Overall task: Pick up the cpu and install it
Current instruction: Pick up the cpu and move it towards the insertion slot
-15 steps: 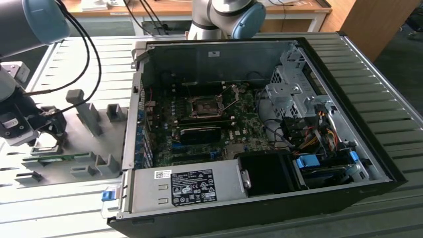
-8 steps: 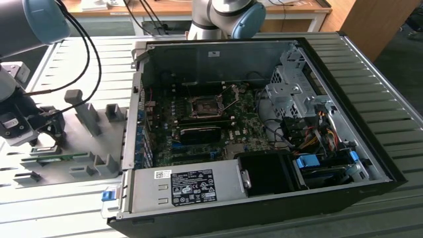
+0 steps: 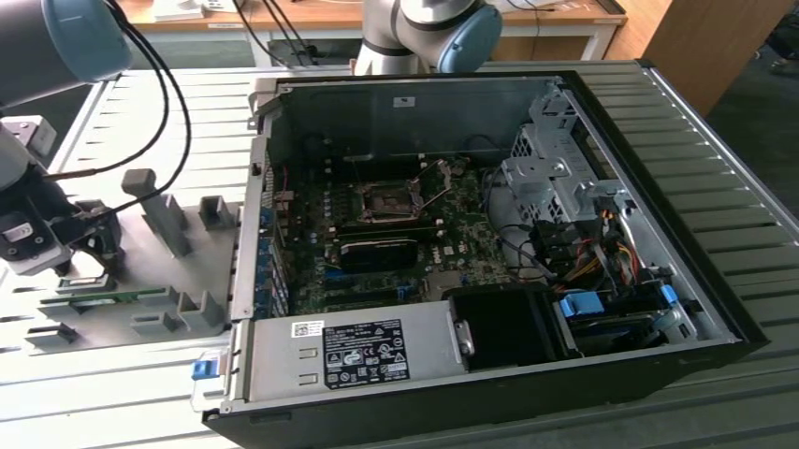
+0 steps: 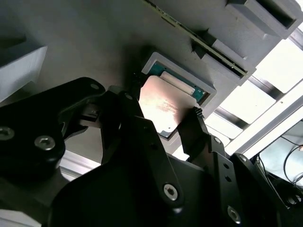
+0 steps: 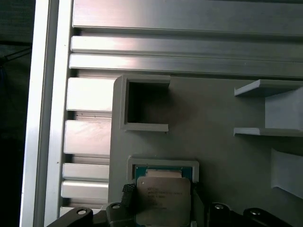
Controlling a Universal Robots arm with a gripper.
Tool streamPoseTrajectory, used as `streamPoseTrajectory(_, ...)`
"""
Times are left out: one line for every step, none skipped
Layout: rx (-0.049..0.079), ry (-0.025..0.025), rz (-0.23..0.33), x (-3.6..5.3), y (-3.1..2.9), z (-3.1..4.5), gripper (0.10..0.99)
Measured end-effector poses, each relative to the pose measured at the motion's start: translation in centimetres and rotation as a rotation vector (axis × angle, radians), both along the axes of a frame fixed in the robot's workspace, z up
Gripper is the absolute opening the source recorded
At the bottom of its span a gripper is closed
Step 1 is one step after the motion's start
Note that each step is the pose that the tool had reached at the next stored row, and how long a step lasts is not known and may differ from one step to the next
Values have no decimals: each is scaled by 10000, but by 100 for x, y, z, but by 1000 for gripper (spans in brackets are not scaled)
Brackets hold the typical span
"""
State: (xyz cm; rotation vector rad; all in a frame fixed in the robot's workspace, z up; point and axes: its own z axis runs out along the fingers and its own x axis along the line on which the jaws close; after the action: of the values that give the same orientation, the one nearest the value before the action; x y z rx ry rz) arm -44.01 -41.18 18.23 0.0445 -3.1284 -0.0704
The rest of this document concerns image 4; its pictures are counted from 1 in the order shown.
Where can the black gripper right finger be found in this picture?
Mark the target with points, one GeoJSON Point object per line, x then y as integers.
{"type": "Point", "coordinates": [236, 184]}

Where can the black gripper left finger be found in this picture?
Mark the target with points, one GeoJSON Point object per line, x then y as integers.
{"type": "Point", "coordinates": [35, 123]}

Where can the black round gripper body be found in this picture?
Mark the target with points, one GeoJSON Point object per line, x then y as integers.
{"type": "Point", "coordinates": [106, 203]}

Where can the silver square CPU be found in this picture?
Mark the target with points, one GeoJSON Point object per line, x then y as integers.
{"type": "Point", "coordinates": [163, 101]}

